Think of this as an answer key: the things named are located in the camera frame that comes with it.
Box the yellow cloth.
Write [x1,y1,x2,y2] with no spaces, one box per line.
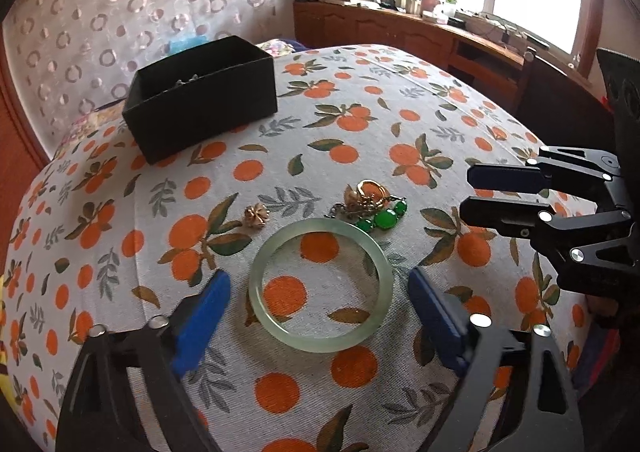
[0,327,16,409]

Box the gold ring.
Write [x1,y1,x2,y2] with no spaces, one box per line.
[356,179,390,206]

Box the blue plastic bag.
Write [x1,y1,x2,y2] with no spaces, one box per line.
[167,35,209,54]

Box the pale green jade bangle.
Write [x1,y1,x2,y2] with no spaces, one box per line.
[247,218,395,354]

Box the orange print tablecloth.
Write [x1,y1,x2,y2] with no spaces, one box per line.
[0,43,617,452]

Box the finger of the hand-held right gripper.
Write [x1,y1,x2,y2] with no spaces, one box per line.
[466,146,624,195]
[459,197,635,296]

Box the green gemstone bracelet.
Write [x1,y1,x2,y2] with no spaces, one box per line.
[327,195,409,237]

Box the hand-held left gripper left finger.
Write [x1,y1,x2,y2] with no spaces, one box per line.
[55,268,232,452]

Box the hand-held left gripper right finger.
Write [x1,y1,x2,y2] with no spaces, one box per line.
[407,267,586,452]

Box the wooden cabinet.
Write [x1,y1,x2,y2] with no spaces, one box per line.
[292,0,607,119]

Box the black cardboard box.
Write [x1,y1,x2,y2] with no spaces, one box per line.
[121,35,279,166]

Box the gold flower earring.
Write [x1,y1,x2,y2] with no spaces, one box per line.
[243,203,271,229]

